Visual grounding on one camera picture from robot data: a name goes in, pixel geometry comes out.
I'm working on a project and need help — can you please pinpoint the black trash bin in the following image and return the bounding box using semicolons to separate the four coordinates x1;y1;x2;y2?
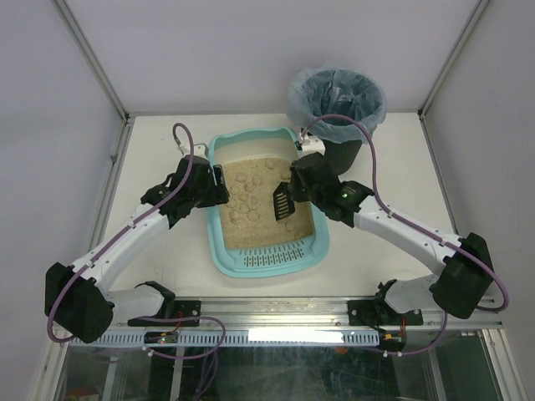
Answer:
324;70;364;176

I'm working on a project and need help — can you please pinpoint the black slotted litter scoop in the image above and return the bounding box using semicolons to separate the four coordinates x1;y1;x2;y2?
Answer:
273;181;295;221

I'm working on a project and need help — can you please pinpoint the teal plastic litter box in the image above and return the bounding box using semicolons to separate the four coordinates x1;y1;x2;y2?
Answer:
207;127;330;278

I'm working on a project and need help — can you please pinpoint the translucent blue bin liner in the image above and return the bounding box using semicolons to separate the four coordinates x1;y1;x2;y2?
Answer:
286;64;387;135

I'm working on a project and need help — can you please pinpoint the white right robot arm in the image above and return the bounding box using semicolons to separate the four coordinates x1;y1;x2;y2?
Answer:
287;153;493;319

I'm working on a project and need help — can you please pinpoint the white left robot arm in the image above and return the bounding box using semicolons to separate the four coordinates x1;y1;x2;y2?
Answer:
44;155;229;343

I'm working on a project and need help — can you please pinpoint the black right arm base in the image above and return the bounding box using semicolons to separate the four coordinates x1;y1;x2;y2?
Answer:
346;299;423;327

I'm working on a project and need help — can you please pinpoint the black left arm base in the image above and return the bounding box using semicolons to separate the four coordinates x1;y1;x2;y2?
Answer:
127;299;201;327

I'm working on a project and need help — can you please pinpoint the beige pellet cat litter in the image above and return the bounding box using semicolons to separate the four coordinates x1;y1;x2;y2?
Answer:
219;158;314;249

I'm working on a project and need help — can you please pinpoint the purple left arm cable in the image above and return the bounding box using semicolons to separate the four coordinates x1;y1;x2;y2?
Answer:
45;122;196;343

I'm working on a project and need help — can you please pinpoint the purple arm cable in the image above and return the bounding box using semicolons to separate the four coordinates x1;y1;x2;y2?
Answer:
298;114;511;358
45;122;196;343

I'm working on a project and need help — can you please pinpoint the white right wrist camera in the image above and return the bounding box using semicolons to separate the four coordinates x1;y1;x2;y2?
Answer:
294;135;325;157

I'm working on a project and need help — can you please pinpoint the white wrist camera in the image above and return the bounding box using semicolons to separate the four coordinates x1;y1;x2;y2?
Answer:
177;143;208;160
294;135;325;157

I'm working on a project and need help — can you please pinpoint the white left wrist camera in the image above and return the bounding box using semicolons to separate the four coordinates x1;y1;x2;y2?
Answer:
177;143;208;160

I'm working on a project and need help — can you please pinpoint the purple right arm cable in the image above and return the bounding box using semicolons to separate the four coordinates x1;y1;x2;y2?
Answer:
298;114;511;358

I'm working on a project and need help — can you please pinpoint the aluminium mounting rail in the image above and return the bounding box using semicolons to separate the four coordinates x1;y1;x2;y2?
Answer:
53;295;501;331

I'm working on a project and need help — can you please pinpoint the white slotted cable duct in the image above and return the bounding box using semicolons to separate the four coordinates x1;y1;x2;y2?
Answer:
90;327;380;348

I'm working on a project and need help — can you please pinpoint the left aluminium frame post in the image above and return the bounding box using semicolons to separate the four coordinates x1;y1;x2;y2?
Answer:
51;0;130;122

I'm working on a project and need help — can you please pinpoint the aluminium frame post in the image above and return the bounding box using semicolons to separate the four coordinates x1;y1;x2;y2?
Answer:
417;0;492;119
51;0;130;122

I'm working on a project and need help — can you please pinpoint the right aluminium frame post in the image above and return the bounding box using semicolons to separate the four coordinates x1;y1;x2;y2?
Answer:
417;0;492;119

